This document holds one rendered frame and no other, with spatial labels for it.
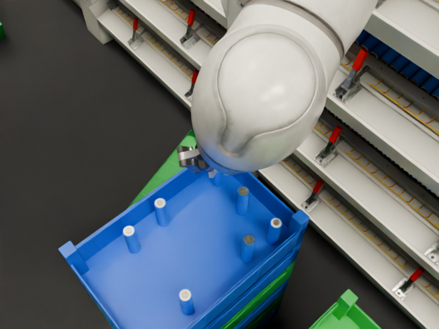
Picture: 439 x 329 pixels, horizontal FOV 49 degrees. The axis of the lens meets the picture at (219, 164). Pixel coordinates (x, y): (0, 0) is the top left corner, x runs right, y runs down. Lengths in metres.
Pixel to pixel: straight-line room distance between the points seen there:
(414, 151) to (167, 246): 0.41
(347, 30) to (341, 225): 0.75
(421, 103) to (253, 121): 0.51
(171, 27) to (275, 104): 0.91
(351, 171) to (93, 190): 0.68
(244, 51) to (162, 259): 0.48
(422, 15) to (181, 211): 0.45
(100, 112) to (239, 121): 1.15
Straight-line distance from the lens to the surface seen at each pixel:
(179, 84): 1.36
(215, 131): 0.37
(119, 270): 0.77
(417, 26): 0.69
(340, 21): 0.43
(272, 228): 0.72
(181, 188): 0.81
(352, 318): 0.83
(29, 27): 1.81
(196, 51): 1.17
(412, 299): 1.12
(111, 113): 1.47
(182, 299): 0.68
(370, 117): 0.82
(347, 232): 1.13
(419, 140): 0.81
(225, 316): 0.78
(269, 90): 0.34
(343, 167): 0.98
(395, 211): 0.96
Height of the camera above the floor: 1.11
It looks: 57 degrees down
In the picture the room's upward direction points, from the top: straight up
